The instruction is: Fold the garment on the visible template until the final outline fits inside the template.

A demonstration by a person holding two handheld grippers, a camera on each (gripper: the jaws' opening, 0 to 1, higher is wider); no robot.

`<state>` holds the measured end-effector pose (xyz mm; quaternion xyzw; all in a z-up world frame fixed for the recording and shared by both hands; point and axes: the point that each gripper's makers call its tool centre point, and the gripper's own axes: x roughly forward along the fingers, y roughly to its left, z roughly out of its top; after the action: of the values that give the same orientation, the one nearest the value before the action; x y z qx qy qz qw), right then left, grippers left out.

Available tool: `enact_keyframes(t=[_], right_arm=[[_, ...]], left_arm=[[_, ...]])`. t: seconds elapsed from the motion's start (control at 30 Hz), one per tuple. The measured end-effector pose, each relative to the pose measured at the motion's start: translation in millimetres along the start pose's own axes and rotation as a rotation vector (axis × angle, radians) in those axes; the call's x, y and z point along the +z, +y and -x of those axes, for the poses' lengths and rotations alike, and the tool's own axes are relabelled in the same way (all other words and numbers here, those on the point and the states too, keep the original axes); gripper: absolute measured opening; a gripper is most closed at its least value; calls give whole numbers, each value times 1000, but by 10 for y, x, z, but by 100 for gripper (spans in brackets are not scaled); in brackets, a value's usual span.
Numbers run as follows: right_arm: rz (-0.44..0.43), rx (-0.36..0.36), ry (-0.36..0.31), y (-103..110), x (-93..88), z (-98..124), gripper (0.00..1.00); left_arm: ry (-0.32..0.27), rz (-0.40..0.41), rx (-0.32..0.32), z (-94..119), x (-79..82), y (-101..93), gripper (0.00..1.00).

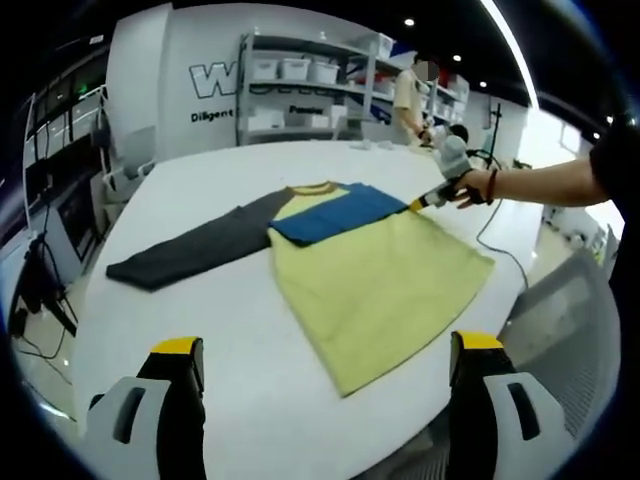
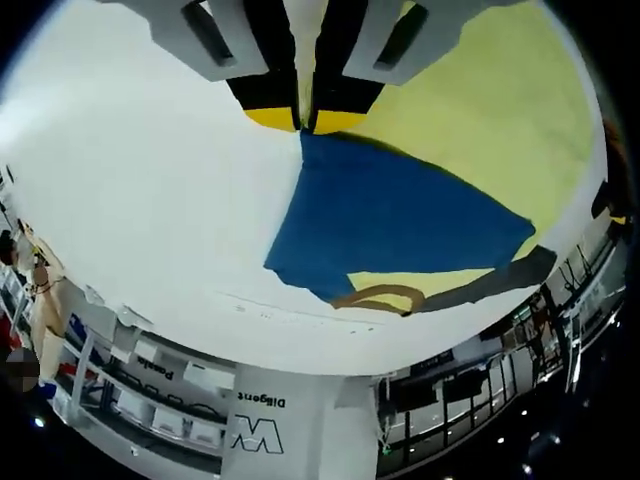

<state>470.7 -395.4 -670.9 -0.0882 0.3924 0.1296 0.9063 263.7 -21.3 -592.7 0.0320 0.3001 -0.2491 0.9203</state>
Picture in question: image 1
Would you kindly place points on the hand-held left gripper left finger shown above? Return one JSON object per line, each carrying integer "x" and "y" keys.
{"x": 175, "y": 400}

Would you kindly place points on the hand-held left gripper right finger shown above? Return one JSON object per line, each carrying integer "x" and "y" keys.
{"x": 475, "y": 400}

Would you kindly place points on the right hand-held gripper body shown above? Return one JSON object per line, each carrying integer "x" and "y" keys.
{"x": 452, "y": 157}

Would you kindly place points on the yellow grey blue garment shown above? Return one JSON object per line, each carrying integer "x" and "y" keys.
{"x": 380, "y": 280}

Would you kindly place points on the person's right hand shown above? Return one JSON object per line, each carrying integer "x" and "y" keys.
{"x": 475, "y": 187}

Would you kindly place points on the beige cloth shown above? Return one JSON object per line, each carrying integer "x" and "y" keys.
{"x": 417, "y": 146}

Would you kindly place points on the black pole stand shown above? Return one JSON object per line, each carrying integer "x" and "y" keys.
{"x": 496, "y": 130}

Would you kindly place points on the small white crumpled cloth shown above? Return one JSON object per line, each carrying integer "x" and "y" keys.
{"x": 386, "y": 145}
{"x": 361, "y": 146}

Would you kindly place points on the ceiling light strip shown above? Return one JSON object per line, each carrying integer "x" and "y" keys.
{"x": 515, "y": 45}

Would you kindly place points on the round ceiling spotlights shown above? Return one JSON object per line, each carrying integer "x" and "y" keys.
{"x": 409, "y": 21}

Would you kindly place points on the group of white storage bins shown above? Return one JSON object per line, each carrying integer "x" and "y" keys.
{"x": 295, "y": 67}

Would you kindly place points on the black tripod stand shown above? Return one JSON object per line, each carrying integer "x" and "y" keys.
{"x": 37, "y": 280}

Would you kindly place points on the grey metal shelving unit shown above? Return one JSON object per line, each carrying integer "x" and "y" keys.
{"x": 245, "y": 90}

